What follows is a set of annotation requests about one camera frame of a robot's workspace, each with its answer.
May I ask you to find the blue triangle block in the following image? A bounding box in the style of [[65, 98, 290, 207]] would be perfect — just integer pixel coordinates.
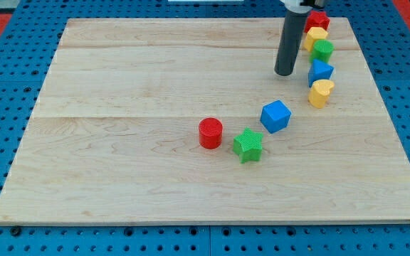
[[308, 59, 335, 87]]

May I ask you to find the green star block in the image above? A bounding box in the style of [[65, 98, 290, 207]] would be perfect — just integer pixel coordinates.
[[233, 127, 263, 164]]

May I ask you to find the light wooden board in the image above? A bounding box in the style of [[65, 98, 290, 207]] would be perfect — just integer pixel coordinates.
[[0, 18, 410, 226]]

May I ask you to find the blue cube block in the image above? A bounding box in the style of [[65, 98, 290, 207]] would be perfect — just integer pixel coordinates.
[[260, 100, 291, 134]]

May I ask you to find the green cylinder block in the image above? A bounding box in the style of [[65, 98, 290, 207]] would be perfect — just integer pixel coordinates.
[[309, 40, 335, 63]]

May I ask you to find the yellow hexagon block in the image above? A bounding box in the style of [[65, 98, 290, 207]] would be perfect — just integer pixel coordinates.
[[303, 27, 329, 53]]

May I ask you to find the red cylinder block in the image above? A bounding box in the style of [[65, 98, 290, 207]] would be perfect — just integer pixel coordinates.
[[198, 117, 223, 149]]

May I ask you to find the red star block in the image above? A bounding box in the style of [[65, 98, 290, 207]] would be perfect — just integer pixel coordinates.
[[304, 11, 330, 33]]

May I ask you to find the yellow heart block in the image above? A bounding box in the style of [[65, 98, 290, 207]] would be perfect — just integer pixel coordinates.
[[308, 79, 335, 109]]

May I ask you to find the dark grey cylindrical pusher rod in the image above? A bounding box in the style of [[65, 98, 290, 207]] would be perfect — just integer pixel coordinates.
[[274, 10, 310, 76]]

